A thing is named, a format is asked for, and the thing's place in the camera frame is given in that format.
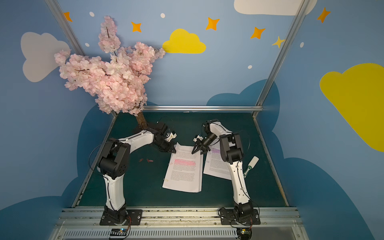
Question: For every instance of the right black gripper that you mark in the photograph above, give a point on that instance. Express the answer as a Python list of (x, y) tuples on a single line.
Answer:
[(201, 143)]

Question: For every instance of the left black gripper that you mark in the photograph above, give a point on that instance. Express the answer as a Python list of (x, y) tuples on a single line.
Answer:
[(167, 145)]

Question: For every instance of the document with blue highlight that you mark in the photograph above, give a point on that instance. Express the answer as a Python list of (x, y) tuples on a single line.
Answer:
[(199, 180)]

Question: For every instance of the document with pink highlight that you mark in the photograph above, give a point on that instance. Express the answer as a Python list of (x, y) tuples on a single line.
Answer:
[(182, 170)]

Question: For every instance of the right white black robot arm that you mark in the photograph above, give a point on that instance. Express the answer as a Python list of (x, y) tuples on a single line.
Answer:
[(232, 153)]

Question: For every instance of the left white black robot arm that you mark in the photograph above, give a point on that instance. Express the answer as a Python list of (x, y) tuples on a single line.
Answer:
[(114, 160)]

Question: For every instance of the document with purple highlight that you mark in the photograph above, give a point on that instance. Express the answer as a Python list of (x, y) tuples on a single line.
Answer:
[(214, 165)]

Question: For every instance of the pink cherry blossom tree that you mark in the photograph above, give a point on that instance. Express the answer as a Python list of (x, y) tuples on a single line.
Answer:
[(119, 84)]

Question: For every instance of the right electronics board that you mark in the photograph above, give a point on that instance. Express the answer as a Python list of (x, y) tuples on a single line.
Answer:
[(244, 233)]

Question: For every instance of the electronics board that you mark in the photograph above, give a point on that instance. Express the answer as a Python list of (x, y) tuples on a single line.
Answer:
[(244, 233), (118, 234)]

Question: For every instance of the left electronics board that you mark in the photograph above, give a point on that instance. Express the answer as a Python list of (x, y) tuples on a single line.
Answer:
[(118, 234)]

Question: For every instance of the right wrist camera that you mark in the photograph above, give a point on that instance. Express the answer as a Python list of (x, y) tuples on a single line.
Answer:
[(197, 138)]

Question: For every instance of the back aluminium frame bar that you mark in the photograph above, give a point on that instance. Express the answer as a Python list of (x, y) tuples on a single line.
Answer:
[(205, 108)]

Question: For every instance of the white handled tool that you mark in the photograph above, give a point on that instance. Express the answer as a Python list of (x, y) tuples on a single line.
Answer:
[(251, 165)]

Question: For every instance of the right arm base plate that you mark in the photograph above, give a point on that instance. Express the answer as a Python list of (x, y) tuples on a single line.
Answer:
[(235, 217)]

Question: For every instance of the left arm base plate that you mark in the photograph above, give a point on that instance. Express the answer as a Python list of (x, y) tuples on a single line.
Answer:
[(121, 218)]

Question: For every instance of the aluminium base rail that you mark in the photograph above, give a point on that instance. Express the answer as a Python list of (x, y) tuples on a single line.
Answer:
[(179, 224)]

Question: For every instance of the right aluminium frame post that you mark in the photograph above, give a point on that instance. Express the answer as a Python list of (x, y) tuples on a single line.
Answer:
[(292, 32)]

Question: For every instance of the aluminium frame post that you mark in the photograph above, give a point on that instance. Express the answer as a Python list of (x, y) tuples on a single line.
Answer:
[(292, 32), (59, 15)]

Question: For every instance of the left aluminium frame post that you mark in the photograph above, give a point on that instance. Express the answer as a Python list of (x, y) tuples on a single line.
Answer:
[(59, 15)]

